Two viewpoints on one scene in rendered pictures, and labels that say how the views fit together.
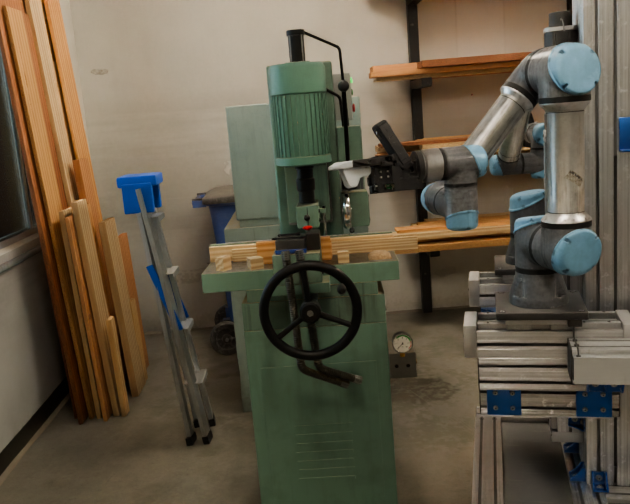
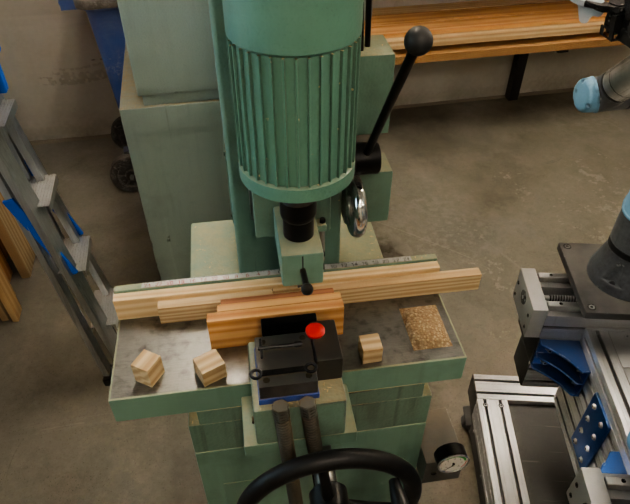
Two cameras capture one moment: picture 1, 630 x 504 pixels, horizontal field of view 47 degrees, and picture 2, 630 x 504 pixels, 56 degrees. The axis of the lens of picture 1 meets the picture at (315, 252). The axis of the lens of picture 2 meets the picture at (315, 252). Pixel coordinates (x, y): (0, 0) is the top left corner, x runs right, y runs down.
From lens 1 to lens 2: 1.59 m
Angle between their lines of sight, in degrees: 32
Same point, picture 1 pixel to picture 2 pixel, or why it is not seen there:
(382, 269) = (437, 369)
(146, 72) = not seen: outside the picture
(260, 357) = (223, 474)
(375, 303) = (415, 406)
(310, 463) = not seen: outside the picture
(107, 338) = not seen: outside the picture
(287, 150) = (271, 171)
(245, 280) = (194, 401)
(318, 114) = (345, 95)
